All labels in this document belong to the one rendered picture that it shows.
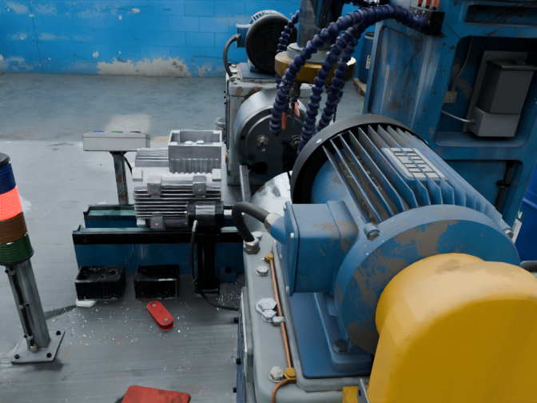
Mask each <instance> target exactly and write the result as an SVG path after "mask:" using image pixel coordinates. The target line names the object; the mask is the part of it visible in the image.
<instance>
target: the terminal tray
mask: <svg viewBox="0 0 537 403"><path fill-rule="evenodd" d="M174 131H178V132H174ZM216 131H217V132H218V133H215V132H216ZM172 142H175V144H172ZM214 143H218V144H217V145H215V144H214ZM168 156H169V172H170V173H172V174H175V173H178V174H181V173H183V174H186V173H189V174H191V173H194V174H197V173H200V174H203V173H205V174H208V173H211V174H212V169H221V130H172V131H171V134H170V138H169V143H168Z"/></svg>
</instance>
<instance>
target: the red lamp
mask: <svg viewBox="0 0 537 403"><path fill-rule="evenodd" d="M21 211H22V204H21V201H20V198H19V193H18V188H17V186H16V187H15V188H14V189H13V190H11V191H10V192H8V193H6V194H1V195H0V220H4V219H7V218H10V217H13V216H15V215H17V214H18V213H20V212H21Z"/></svg>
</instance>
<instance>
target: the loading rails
mask: <svg viewBox="0 0 537 403"><path fill-rule="evenodd" d="M135 214H136V213H135V209H134V204H112V205H86V207H85V208H84V210H83V215H84V216H83V217H84V221H85V226H86V227H85V228H81V225H80V224H76V226H75V227H74V229H73V232H72V238H73V243H74V250H75V254H76V259H77V264H78V271H79V269H80V268H81V266H100V265H103V266H109V265H123V266H124V269H125V275H126V276H134V275H135V272H136V268H137V267H138V266H139V265H179V270H180V274H191V271H190V245H191V237H192V228H188V227H169V228H167V230H160V231H153V229H150V225H148V226H147V227H138V226H137V219H136V216H135ZM219 239H220V242H219V243H215V262H216V273H220V274H221V281H236V280H237V273H245V266H244V256H243V244H244V239H243V238H242V236H241V235H240V234H239V232H238V230H237V228H236V226H235V224H234V222H233V219H224V227H223V228H219ZM193 268H194V274H198V270H197V244H194V250H193Z"/></svg>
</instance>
